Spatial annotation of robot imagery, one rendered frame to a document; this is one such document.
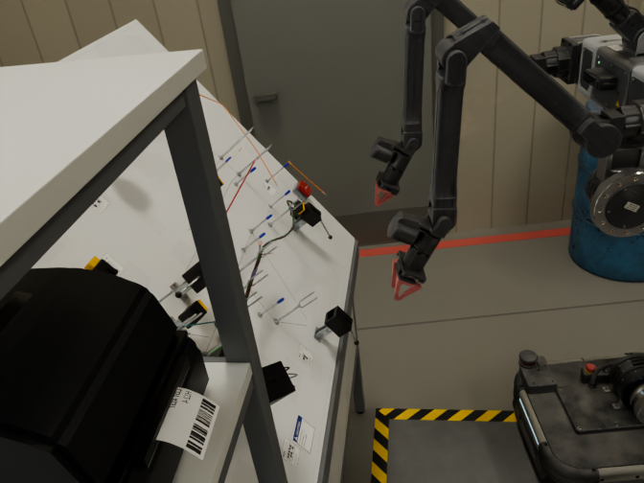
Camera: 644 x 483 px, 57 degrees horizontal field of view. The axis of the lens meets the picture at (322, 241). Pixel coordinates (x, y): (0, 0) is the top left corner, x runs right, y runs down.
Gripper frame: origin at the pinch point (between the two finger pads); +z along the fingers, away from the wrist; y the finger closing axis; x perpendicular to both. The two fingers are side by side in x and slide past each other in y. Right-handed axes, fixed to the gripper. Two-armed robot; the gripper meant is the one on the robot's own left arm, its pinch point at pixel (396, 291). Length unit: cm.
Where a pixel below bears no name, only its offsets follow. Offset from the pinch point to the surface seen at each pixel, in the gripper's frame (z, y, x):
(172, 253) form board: 3, 11, -57
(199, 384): -24, 74, -48
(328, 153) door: 43, -191, 5
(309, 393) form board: 22.6, 21.4, -15.5
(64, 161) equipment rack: -56, 90, -64
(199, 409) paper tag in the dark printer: -28, 81, -48
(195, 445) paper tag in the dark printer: -27, 85, -48
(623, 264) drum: 17, -128, 159
